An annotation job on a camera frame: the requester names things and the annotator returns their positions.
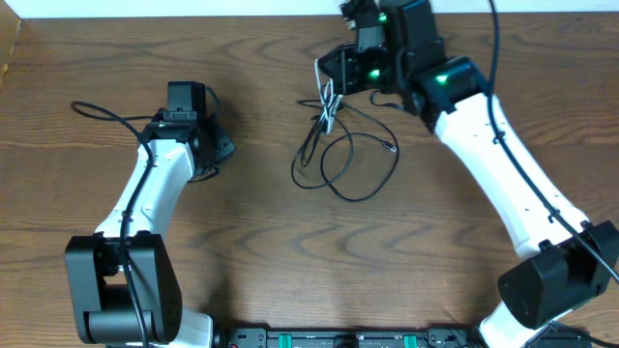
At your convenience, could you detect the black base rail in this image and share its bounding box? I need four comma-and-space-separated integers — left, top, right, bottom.
104, 327, 594, 348

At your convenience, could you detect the white usb cable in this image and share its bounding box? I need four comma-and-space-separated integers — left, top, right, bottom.
313, 58, 344, 135

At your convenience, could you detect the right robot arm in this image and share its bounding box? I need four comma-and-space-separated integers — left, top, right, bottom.
315, 1, 618, 347

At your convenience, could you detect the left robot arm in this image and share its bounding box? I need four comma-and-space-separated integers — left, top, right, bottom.
65, 81, 236, 347

